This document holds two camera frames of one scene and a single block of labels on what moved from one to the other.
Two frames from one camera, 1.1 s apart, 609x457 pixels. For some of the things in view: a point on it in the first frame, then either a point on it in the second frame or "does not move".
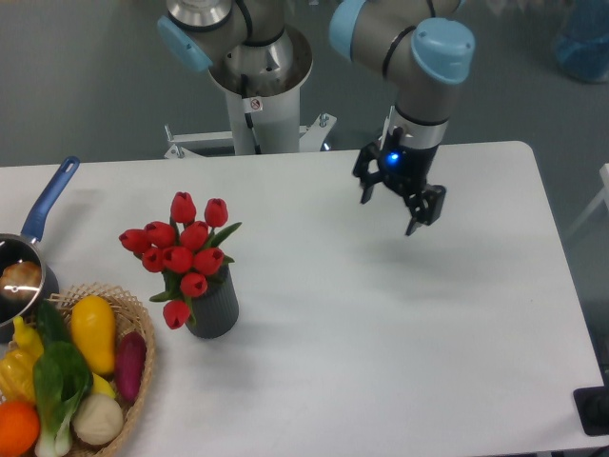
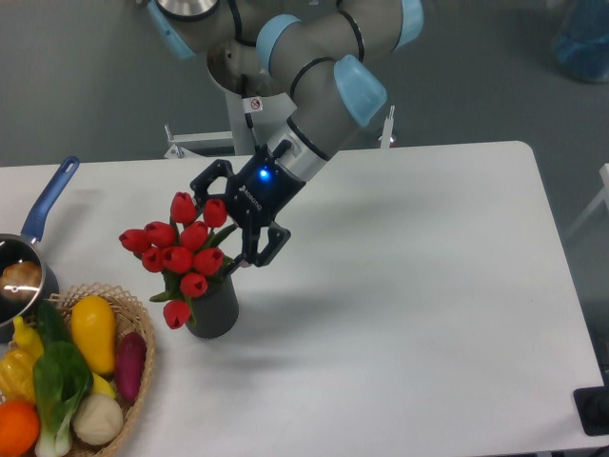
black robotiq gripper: (403, 168) to (259, 192)
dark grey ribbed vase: (217, 310) does not move
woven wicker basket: (128, 316) does not move
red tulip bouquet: (186, 252) does not move
